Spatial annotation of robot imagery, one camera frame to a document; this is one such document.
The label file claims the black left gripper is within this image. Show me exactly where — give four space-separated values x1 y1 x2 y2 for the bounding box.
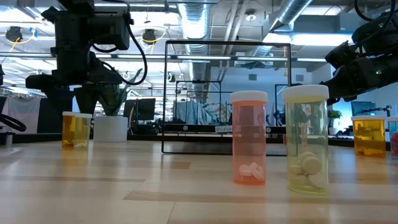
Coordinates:
26 46 124 114

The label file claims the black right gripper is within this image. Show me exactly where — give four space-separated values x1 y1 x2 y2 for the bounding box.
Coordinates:
320 57 384 106

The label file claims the amber pill bottle white cap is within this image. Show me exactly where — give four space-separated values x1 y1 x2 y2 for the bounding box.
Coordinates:
62 111 78 149
351 115 387 158

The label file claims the yellow pill bottle white cap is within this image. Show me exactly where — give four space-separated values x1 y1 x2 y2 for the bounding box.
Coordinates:
74 112 93 150

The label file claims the red bottle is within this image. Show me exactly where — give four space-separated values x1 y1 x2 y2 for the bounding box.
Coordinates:
387 116 398 160

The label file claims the black jointed stand arm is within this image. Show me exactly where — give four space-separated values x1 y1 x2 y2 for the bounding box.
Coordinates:
357 105 393 116

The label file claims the black-framed wooden shelf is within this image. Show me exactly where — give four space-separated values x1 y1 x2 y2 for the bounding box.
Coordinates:
161 39 292 156

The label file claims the small green potted plant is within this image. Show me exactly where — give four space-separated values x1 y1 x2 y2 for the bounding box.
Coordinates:
328 109 342 136

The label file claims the bluish lit monitor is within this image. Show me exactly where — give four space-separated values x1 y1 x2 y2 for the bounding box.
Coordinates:
351 101 376 118

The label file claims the black partition panel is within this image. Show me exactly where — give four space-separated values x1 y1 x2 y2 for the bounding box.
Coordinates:
37 98 75 134

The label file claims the snake plant in white pot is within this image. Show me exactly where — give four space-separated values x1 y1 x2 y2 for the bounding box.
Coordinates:
93 68 144 143

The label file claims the pale hanging cloth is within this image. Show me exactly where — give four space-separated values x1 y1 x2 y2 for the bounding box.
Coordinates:
7 96 41 134

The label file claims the yellow-green pill bottle white cap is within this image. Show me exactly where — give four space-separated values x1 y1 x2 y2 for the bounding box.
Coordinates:
282 84 330 195

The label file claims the black computer monitor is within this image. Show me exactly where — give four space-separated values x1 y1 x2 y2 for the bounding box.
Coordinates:
123 99 138 121
136 98 156 121

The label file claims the wide bright ceiling light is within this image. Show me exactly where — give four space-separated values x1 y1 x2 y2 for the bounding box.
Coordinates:
262 32 354 47

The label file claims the long ceiling light strip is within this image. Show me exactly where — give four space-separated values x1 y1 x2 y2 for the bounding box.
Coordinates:
95 53 233 61

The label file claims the pink pill bottle white cap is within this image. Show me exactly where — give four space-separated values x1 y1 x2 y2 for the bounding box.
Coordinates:
229 90 269 186

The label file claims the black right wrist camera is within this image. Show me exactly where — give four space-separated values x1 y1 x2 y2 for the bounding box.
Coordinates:
324 40 359 68

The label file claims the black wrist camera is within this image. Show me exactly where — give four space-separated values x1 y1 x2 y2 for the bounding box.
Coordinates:
89 12 131 51
324 40 359 68

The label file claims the black aluminium rail frame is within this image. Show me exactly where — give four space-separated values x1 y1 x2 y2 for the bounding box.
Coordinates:
0 132 392 152

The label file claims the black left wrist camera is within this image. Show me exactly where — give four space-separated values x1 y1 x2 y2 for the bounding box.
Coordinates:
89 12 131 51

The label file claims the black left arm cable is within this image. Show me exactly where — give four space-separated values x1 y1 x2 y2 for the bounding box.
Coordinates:
91 17 149 86

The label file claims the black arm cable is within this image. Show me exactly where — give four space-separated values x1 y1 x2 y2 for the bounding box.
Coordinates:
353 0 398 32
91 17 149 86

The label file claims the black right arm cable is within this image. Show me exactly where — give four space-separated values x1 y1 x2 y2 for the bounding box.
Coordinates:
353 0 398 32

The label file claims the black ceiling device yellow cable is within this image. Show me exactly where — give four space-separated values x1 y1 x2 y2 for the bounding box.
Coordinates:
4 26 38 43
141 27 169 44

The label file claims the silver spiral ceiling duct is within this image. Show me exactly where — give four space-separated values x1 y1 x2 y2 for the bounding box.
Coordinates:
177 0 214 103
248 0 313 58

